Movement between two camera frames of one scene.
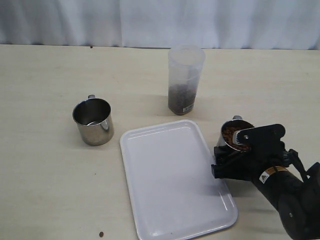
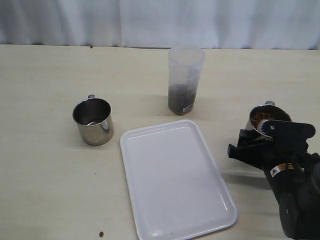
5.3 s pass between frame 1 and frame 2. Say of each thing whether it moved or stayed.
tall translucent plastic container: stayed
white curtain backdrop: stayed
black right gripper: moved
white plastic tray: stayed
